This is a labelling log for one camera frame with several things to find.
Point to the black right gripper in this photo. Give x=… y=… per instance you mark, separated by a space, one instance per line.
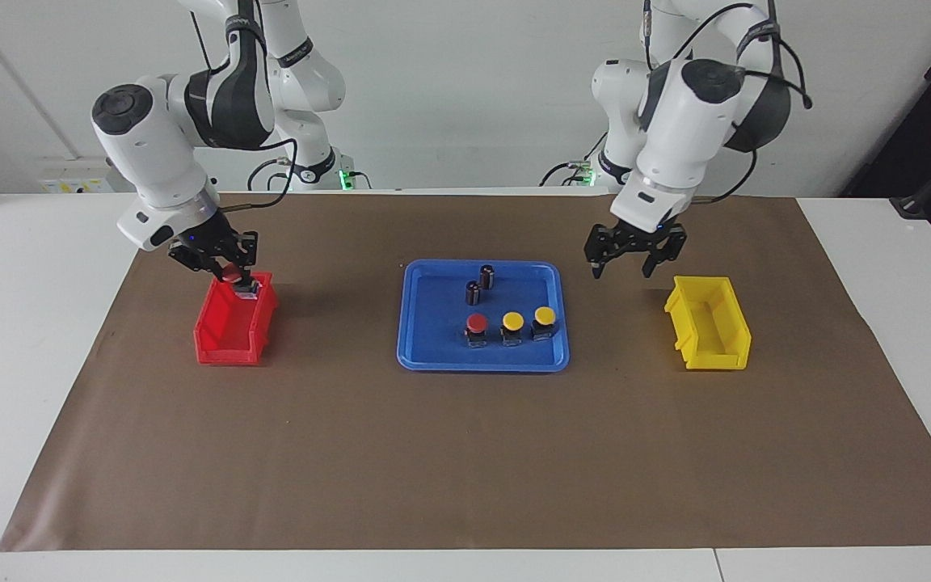
x=207 y=242

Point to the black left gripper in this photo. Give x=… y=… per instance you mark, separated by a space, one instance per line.
x=639 y=240

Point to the red push button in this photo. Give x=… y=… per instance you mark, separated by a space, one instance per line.
x=476 y=323
x=232 y=275

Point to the yellow push button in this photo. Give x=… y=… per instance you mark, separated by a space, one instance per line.
x=545 y=315
x=512 y=322

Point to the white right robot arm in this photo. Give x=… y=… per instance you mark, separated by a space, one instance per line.
x=146 y=153

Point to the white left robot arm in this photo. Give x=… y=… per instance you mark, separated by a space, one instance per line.
x=676 y=121

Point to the red plastic bin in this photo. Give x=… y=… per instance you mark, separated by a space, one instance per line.
x=227 y=352

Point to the yellow plastic bin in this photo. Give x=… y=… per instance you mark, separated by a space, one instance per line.
x=712 y=360

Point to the black cylindrical capacitor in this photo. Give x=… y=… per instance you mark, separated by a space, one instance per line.
x=487 y=277
x=473 y=293

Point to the blue plastic tray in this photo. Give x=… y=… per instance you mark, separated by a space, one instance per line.
x=449 y=360

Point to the brown paper table mat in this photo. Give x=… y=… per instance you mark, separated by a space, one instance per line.
x=465 y=453

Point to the white wall socket box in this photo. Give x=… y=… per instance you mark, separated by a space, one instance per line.
x=73 y=178

